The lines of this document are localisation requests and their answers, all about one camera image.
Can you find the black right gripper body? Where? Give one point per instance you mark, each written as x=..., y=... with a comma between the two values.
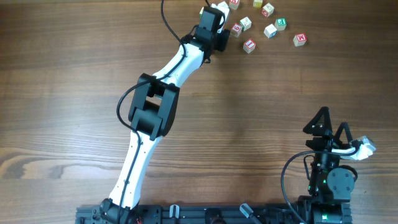
x=326, y=144

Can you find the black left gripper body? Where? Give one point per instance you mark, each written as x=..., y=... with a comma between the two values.
x=224, y=39

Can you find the red 6 number block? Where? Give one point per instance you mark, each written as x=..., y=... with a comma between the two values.
x=236, y=30

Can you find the red I letter block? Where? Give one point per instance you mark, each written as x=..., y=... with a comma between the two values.
x=249, y=46

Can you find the blue P letter block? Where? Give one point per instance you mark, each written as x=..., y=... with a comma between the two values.
x=270, y=31

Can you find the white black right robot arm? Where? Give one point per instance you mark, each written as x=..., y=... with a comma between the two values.
x=330, y=183

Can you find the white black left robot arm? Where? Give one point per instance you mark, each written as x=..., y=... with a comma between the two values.
x=153, y=108

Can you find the green Z letter block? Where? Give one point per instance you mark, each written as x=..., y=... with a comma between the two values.
x=201, y=12

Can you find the green-sided pattern block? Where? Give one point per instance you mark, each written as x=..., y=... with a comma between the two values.
x=245, y=23

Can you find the red X letter block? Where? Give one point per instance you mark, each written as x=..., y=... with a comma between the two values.
x=234, y=4

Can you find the yellow wooden block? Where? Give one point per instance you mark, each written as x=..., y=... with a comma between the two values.
x=257, y=3

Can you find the red D letter block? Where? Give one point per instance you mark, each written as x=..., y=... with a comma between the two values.
x=267, y=10

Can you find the green E letter block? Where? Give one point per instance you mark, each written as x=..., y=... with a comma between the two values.
x=280, y=24

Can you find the red M letter block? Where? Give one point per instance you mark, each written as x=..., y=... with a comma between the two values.
x=300, y=39

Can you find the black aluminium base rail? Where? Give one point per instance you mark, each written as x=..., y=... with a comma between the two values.
x=270, y=213

